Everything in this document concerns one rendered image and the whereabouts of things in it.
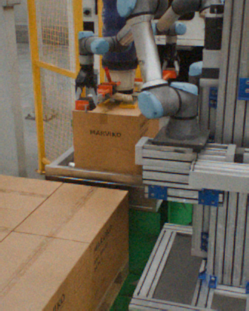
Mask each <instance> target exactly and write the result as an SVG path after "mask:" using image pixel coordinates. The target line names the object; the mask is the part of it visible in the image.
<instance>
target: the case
mask: <svg viewBox="0 0 249 311"><path fill-rule="evenodd" d="M122 102H123V101H116V100H115V101H114V102H110V103H109V104H107V105H106V106H105V107H98V106H96V109H95V110H93V111H89V112H87V113H85V111H80V110H76V109H75V110H73V146H74V164H75V168H81V169H87V170H99V171H105V172H112V173H124V174H131V175H142V165H138V164H135V146H136V144H137V143H138V142H139V141H140V139H141V138H142V137H149V138H155V136H156V135H157V133H158V132H159V118H158V119H156V118H155V119H149V118H146V117H145V116H143V115H142V113H141V111H140V110H139V106H138V107H137V108H136V109H127V108H119V105H120V104H121V103H122Z"/></svg>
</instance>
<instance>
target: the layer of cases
mask: <svg viewBox="0 0 249 311"><path fill-rule="evenodd" d="M127 254H128V191H124V190H113V189H108V188H101V187H90V186H84V185H78V184H67V183H61V182H55V181H43V180H38V179H31V178H20V177H15V176H8V175H0V311H95V310H96V308H97V307H98V306H99V303H100V301H101V300H102V298H103V296H104V294H105V293H106V291H107V289H108V287H109V286H110V284H111V282H112V281H113V278H114V276H115V275H116V273H117V271H118V270H119V268H120V266H121V265H122V262H123V260H124V259H125V257H126V255H127Z"/></svg>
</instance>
